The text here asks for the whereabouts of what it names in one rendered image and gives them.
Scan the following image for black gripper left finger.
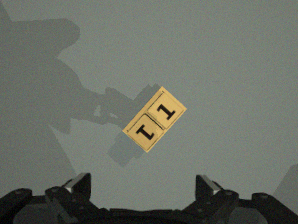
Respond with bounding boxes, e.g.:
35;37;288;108
0;173;114;224

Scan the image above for tan rectangular tray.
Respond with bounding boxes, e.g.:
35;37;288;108
123;87;187;152

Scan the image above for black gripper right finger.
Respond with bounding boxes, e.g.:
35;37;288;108
163;175;298;224

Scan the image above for tan cube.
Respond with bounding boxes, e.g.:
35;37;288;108
128;113;164;151
147;93;184;129

